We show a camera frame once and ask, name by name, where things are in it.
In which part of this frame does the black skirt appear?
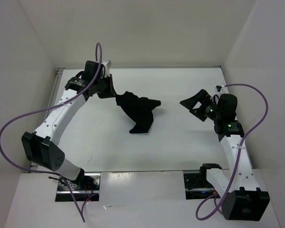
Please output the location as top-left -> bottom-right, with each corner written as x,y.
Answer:
115,91 -> 161,134

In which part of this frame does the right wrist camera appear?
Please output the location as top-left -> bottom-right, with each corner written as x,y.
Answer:
214,85 -> 228,94

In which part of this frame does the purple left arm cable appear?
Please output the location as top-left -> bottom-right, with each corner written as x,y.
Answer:
0,42 -> 103,223

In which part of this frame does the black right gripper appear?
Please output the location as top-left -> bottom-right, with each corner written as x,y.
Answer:
180,89 -> 222,122

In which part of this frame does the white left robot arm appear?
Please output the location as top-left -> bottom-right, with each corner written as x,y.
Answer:
21,60 -> 116,190

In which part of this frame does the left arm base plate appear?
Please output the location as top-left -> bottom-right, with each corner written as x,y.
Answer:
55,172 -> 101,202

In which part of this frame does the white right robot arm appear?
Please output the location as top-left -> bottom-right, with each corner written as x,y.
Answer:
180,89 -> 270,221

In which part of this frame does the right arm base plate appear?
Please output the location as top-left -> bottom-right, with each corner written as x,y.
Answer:
183,171 -> 217,200

